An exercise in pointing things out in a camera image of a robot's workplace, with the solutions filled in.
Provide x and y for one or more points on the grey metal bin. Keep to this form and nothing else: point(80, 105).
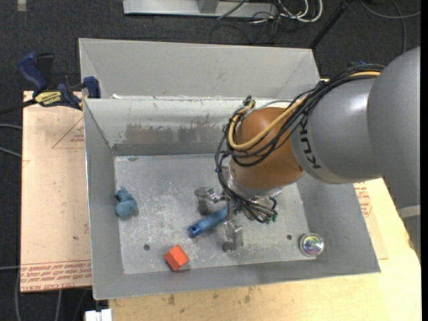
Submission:
point(160, 179)

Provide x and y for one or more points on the blue plastic cylinder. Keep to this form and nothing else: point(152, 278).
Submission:
point(205, 224)

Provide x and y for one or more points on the shiny iridescent round disc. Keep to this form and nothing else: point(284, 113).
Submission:
point(311, 244)

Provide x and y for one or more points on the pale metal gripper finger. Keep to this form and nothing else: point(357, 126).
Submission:
point(234, 234)
point(204, 199)

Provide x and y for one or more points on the brown cardboard board, red print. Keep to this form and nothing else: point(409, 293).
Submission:
point(53, 192)

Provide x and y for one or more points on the orange block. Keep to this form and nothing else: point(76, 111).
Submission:
point(175, 257)

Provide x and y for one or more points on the blue toy animal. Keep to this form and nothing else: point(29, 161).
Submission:
point(125, 206)

